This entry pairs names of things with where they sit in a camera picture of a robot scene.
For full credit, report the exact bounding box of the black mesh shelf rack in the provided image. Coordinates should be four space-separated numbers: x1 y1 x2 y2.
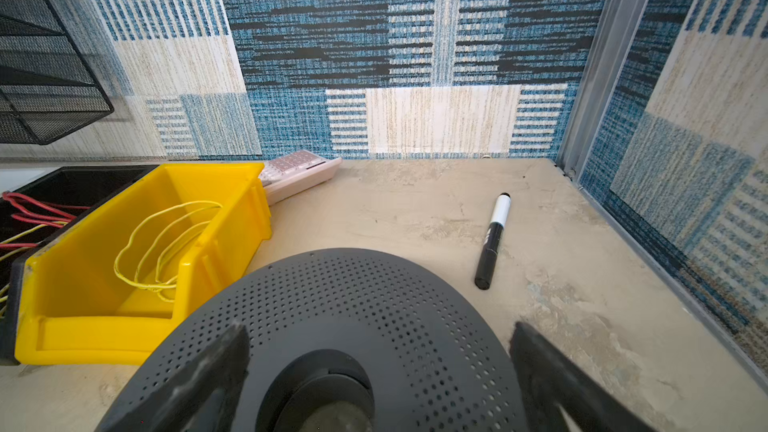
1 0 114 145

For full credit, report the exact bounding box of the yellow cable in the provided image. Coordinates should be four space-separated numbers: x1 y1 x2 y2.
0 223 48 319
113 200 224 304

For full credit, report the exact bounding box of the yellow cable in black bin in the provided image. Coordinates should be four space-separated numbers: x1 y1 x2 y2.
0 223 48 319

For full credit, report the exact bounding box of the black white marker pen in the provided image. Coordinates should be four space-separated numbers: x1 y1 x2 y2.
474 192 511 290

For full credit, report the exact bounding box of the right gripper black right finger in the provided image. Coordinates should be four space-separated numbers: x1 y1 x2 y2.
509 321 652 431

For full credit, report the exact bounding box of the red cable in black bin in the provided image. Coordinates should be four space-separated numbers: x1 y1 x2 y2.
0 191 91 251

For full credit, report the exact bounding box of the yellow plastic bin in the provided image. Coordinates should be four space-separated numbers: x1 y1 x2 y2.
15 163 272 365

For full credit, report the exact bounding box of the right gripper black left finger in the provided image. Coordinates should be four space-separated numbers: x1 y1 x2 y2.
96 323 250 431

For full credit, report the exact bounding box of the black plastic bin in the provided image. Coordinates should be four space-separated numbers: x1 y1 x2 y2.
1 165 155 366

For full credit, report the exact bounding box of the grey perforated cable spool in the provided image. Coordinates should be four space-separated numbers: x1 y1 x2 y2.
111 248 527 431

